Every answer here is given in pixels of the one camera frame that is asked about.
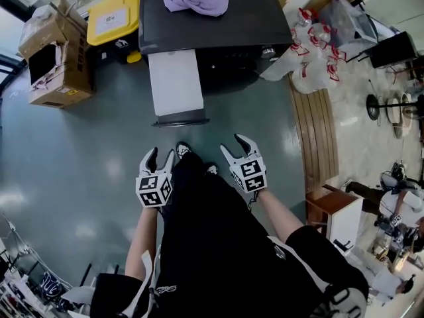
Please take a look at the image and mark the black flat monitor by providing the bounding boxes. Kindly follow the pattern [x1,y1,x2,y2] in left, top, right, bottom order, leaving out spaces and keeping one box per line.
[369,30,420,70]

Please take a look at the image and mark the black printed bag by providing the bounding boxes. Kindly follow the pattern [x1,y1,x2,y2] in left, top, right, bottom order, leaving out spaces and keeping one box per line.
[39,272,64,299]

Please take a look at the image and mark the white and black detergent drawer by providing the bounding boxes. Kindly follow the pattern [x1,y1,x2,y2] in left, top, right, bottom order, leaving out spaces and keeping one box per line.
[147,49,211,129]

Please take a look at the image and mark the black washing machine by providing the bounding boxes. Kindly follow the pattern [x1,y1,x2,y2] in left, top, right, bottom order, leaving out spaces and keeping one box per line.
[138,0,294,96]

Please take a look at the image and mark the black bin with yellow lid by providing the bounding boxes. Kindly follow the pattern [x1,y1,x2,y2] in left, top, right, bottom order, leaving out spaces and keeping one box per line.
[86,0,144,64]

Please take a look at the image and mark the slatted wooden bench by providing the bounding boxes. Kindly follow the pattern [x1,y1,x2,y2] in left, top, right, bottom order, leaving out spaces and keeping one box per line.
[288,74,341,192]

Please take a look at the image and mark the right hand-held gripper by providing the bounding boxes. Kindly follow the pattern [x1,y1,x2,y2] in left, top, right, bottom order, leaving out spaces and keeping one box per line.
[220,133,268,195]

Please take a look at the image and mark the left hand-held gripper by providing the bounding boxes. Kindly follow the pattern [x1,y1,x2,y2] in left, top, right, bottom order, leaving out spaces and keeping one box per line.
[134,146,176,209]

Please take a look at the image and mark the brown cardboard box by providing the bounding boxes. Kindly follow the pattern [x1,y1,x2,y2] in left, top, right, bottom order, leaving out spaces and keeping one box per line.
[18,0,95,110]

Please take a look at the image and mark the person's right forearm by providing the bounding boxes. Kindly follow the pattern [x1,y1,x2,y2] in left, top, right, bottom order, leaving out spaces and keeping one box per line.
[256,189,306,242]

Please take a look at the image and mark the clear plastic storage box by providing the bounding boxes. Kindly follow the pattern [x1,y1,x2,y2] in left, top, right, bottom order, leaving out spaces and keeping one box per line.
[319,0,379,63]

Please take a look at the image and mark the black floor fan stand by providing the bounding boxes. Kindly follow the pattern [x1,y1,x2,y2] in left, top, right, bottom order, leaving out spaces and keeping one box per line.
[366,93,424,123]

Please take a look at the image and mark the white bags with red ties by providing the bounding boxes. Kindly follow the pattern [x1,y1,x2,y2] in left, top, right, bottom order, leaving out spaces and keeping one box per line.
[260,7,347,95]

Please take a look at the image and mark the person's left shoe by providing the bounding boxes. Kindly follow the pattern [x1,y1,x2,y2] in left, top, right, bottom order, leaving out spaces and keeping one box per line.
[175,140,193,160]

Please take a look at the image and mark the person's black clothing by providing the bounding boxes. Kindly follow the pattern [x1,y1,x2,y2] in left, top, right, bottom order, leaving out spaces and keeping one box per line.
[89,150,370,318]

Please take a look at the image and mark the person's left forearm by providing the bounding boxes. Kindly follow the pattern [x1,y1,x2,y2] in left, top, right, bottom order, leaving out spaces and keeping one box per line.
[125,205,160,280]

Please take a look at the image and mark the wooden and white cabinet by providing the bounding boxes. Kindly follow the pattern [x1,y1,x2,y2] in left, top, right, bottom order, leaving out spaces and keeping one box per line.
[305,184,364,250]

